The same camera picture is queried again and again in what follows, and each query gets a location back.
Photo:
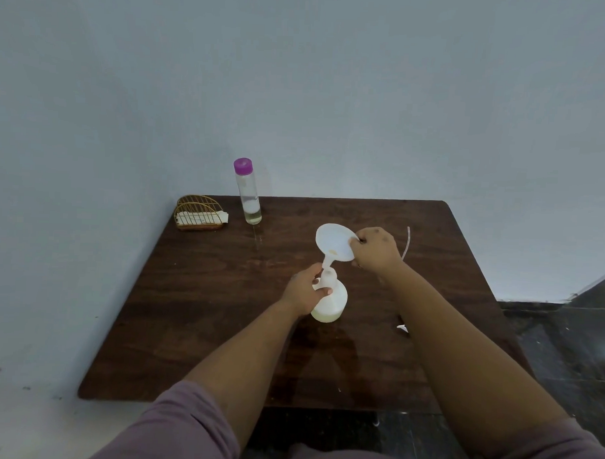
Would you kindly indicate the person's right hand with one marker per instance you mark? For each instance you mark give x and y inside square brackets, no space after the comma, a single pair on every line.
[376,249]

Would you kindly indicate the person's left hand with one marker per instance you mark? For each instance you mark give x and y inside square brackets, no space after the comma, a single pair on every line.
[303,291]

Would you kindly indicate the white plastic spray bottle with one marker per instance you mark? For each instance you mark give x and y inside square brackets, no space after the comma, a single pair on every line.
[332,300]

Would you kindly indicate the white spray trigger with tube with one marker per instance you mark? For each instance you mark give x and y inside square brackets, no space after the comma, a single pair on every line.
[407,240]

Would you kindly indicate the white plastic funnel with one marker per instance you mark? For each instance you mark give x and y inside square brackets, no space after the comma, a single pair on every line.
[334,240]

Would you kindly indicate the clear plastic bottle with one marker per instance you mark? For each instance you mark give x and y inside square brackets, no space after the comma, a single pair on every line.
[250,200]

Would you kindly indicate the purple bottle cap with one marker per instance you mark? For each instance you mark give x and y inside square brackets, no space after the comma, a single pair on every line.
[243,166]

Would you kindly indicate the person's left forearm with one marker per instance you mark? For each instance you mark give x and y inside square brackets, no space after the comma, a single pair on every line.
[248,364]

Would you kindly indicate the person's right forearm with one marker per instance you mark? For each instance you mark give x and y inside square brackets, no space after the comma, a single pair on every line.
[471,361]

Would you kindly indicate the person's mauve shirt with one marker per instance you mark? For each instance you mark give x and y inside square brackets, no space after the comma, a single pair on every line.
[176,430]

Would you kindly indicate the white folded napkins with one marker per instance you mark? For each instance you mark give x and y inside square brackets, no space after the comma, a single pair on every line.
[201,218]

